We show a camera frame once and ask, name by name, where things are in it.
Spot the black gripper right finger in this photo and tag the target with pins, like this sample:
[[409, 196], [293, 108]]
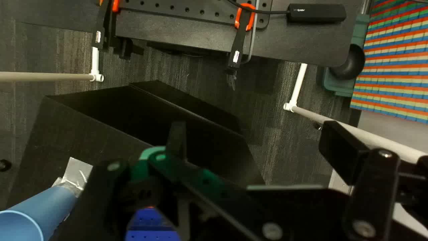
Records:
[[372, 196]]

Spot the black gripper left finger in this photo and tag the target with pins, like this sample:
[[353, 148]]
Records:
[[104, 196]]

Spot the blue stepped platform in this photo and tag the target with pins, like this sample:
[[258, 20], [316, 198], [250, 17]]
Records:
[[149, 226]]

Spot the blue plastic cup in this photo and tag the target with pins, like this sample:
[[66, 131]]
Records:
[[35, 215]]

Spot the silver tape piece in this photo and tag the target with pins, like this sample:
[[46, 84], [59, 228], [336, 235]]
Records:
[[76, 172]]

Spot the black cabinet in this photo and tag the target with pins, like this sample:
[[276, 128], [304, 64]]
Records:
[[111, 121]]

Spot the thin white pole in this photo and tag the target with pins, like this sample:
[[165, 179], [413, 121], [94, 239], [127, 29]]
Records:
[[312, 117]]

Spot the thick white pole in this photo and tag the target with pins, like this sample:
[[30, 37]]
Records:
[[44, 77]]

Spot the black caster wheel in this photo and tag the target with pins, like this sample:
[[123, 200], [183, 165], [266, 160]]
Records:
[[349, 62]]

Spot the colourful striped rug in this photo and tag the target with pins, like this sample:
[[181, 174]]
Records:
[[395, 58]]

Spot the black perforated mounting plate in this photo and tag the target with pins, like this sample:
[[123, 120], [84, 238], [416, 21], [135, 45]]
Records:
[[285, 38]]

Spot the orange black bar clamp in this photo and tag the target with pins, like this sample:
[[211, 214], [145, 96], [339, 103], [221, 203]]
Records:
[[114, 7], [242, 28]]

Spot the black power brick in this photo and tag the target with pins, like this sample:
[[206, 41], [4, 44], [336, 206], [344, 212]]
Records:
[[316, 14]]

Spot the black camera on pole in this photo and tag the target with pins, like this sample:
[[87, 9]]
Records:
[[341, 149]]

